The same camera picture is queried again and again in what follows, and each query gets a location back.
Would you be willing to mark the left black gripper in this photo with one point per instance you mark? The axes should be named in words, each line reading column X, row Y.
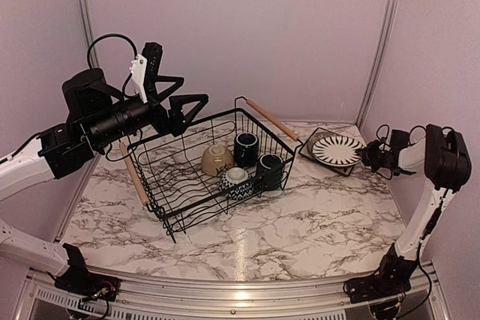
column 174, row 121

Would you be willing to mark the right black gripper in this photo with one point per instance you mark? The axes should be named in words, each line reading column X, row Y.
column 365, row 155

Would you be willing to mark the white striped round plate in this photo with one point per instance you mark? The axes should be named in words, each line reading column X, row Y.
column 337, row 151

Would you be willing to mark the square floral black-backed plate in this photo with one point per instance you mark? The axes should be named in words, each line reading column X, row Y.
column 343, row 171

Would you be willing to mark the grey reindeer round plate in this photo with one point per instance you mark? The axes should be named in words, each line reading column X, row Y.
column 318, row 134

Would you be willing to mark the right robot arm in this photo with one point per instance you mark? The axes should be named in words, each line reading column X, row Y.
column 446, row 164

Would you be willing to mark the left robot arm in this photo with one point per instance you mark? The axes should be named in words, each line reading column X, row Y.
column 99, row 115

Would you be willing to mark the beige ceramic bowl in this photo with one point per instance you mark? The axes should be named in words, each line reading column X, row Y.
column 216, row 160

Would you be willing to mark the navy blue mug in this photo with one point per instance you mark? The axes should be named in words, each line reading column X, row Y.
column 246, row 149

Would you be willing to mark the dark green mug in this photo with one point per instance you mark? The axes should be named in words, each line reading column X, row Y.
column 270, row 169

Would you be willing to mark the blue white patterned bowl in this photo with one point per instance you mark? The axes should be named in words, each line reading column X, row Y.
column 237, row 184

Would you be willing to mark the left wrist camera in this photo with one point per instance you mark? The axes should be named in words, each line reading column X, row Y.
column 144, row 65

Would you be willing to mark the black wire dish rack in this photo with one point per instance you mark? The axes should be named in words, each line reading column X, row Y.
column 180, row 194

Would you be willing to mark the left aluminium corner post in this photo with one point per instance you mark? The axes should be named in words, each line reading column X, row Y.
column 86, row 20

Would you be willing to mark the aluminium corner post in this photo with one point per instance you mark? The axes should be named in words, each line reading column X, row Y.
column 86, row 20
column 386, row 29

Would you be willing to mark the right wooden rack handle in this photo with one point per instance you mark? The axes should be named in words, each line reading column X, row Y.
column 268, row 116

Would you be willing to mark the wooden rack handle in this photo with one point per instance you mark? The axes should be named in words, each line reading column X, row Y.
column 133, row 175
column 268, row 116

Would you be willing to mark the left wooden rack handle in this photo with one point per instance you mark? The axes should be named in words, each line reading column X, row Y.
column 133, row 175

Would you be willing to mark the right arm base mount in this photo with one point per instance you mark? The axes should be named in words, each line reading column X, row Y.
column 378, row 282

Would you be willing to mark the right aluminium corner post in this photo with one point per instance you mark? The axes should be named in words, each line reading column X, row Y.
column 386, row 29

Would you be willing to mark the aluminium front frame rail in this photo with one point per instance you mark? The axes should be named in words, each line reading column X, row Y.
column 146, row 297

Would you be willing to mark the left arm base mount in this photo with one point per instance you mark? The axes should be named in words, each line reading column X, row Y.
column 79, row 280

